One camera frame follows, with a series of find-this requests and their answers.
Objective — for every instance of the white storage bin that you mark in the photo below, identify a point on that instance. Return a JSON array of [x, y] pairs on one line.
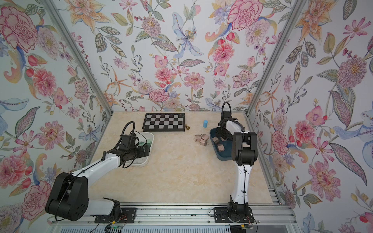
[[143, 137]]

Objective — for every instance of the pink plug with USB ports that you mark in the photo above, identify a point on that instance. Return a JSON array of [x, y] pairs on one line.
[[205, 136]]

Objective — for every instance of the aluminium front rail frame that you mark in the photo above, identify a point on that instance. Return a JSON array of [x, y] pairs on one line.
[[187, 218]]

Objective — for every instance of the aluminium corner post right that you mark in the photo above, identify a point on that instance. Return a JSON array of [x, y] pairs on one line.
[[294, 14]]

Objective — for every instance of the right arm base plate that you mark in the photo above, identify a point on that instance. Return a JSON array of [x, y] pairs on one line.
[[233, 213]]

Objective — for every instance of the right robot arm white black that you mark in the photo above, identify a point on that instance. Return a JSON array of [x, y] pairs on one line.
[[244, 154]]

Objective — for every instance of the aluminium corner post left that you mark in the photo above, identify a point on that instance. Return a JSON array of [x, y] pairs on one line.
[[67, 36]]

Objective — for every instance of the black chessboard box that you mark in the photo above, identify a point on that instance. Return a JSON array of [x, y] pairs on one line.
[[166, 122]]

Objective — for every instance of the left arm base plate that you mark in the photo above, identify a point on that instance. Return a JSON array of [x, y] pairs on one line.
[[118, 215]]

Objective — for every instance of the aluminium corner post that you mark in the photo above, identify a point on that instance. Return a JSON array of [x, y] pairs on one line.
[[294, 14], [67, 36]]

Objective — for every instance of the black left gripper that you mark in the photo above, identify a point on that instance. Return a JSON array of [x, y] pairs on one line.
[[143, 152]]

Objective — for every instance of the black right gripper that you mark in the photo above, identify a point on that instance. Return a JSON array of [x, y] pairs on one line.
[[218, 130]]

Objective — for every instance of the dark teal storage bin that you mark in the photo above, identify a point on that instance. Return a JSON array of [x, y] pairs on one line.
[[224, 155]]

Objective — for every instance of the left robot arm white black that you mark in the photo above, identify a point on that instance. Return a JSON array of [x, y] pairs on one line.
[[69, 197]]

